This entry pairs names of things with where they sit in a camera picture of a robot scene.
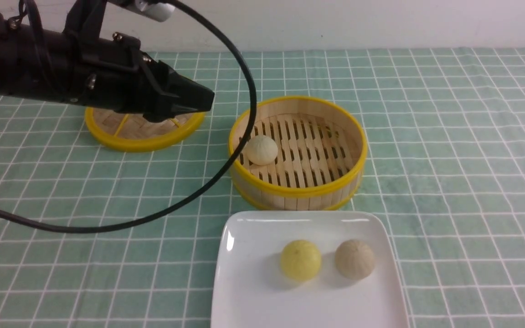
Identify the yellow steamed bun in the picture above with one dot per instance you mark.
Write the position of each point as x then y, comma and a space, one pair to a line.
300, 260

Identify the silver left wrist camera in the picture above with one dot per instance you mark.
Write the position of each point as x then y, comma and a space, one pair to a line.
155, 11

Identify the yellow bamboo steamer basket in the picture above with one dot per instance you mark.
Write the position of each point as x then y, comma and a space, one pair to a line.
322, 152

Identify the green checkered tablecloth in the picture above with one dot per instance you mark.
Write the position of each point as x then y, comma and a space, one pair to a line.
445, 174

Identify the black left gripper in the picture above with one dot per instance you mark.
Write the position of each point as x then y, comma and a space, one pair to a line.
117, 75

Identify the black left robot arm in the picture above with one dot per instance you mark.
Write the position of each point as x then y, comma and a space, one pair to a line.
30, 56

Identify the white steamed bun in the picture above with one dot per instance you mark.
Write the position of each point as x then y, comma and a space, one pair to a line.
354, 259
261, 150

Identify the white square plate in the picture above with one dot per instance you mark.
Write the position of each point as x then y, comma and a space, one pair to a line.
250, 291

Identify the yellow bamboo steamer lid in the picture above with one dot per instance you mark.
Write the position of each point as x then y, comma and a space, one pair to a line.
133, 133

